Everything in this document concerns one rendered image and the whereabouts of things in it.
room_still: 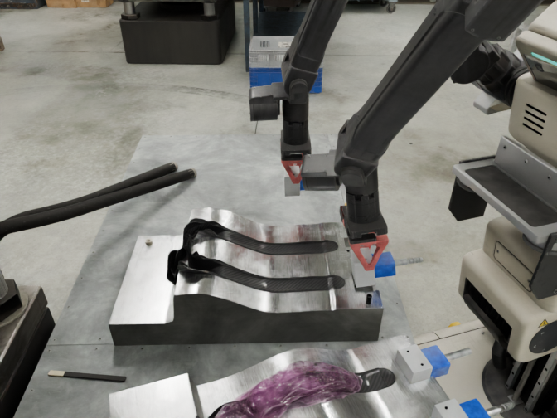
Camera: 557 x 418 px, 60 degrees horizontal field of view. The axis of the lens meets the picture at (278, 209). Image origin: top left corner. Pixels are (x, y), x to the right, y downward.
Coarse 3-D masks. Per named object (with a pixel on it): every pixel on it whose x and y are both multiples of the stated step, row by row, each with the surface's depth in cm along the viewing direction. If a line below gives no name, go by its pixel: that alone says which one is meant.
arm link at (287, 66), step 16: (320, 0) 83; (336, 0) 83; (304, 16) 89; (320, 16) 85; (336, 16) 86; (304, 32) 88; (320, 32) 88; (304, 48) 90; (320, 48) 90; (288, 64) 96; (304, 64) 92; (320, 64) 92; (288, 80) 94
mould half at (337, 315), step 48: (144, 240) 108; (288, 240) 104; (336, 240) 103; (144, 288) 95; (192, 288) 85; (240, 288) 89; (144, 336) 90; (192, 336) 90; (240, 336) 90; (288, 336) 91; (336, 336) 91
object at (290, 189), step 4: (284, 168) 113; (292, 168) 113; (296, 168) 113; (284, 172) 112; (296, 172) 112; (284, 176) 111; (288, 176) 110; (296, 176) 110; (284, 180) 111; (288, 180) 111; (284, 184) 111; (288, 184) 111; (292, 184) 111; (296, 184) 112; (300, 184) 112; (284, 188) 112; (288, 188) 112; (292, 188) 112; (296, 188) 112; (300, 188) 113; (284, 192) 113; (288, 192) 113; (292, 192) 113; (296, 192) 113; (288, 196) 113; (292, 196) 113
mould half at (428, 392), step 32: (288, 352) 78; (320, 352) 80; (352, 352) 83; (384, 352) 83; (160, 384) 72; (192, 384) 73; (224, 384) 76; (416, 384) 78; (128, 416) 68; (160, 416) 68; (192, 416) 68; (288, 416) 70; (320, 416) 69; (352, 416) 71; (384, 416) 73; (416, 416) 74
